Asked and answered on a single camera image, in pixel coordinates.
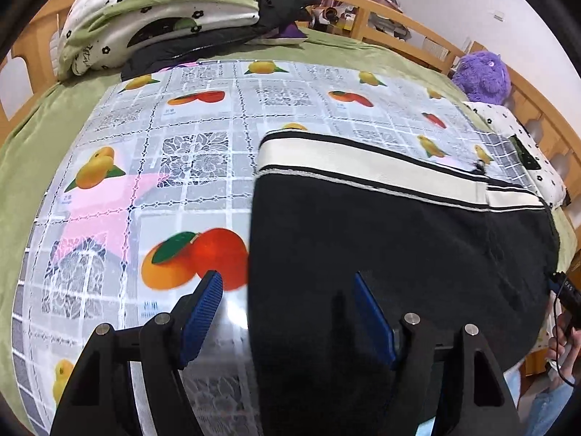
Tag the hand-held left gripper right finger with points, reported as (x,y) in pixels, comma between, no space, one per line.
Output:
(372,313)

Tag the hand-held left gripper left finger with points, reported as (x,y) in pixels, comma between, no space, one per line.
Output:
(202,313)

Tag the black pants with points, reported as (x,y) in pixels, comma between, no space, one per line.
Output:
(408,245)

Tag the person's right hand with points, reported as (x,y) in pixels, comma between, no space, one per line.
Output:
(563,331)

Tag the person's jeans leg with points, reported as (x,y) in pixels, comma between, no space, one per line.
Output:
(544,408)

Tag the fruit print tablecloth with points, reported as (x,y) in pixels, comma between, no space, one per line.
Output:
(181,145)

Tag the white floral pillow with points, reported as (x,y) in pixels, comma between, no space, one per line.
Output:
(513,127)

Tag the purple plush toy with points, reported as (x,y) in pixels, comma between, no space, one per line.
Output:
(483,75)

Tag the green bed sheet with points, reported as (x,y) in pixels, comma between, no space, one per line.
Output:
(54,100)

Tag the purple cloth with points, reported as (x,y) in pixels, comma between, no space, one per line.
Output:
(290,34)

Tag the folded floral quilt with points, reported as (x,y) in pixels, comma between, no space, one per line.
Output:
(136,13)

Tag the wooden bed frame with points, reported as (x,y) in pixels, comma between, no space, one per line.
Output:
(31,41)

